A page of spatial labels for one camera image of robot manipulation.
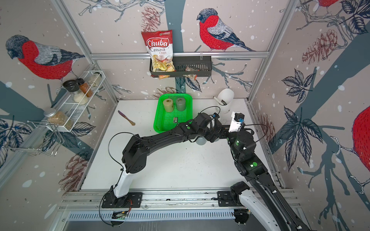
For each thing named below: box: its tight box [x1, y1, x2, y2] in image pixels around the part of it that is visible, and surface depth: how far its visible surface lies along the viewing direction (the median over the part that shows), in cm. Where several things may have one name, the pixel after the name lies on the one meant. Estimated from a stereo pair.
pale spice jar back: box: [88, 72, 103, 88], surface depth 87 cm
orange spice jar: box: [76, 77, 93, 98], surface depth 78 cm
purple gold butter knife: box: [117, 110, 136, 126], surface depth 112 cm
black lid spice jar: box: [62, 79, 89, 105], surface depth 73 cm
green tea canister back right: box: [176, 97, 186, 112], surface depth 113 cm
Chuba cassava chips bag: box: [141, 29, 177, 72], surface depth 85 cm
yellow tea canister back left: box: [162, 98, 174, 113], surface depth 112 cm
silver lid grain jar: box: [43, 107, 67, 126], surface depth 62 cm
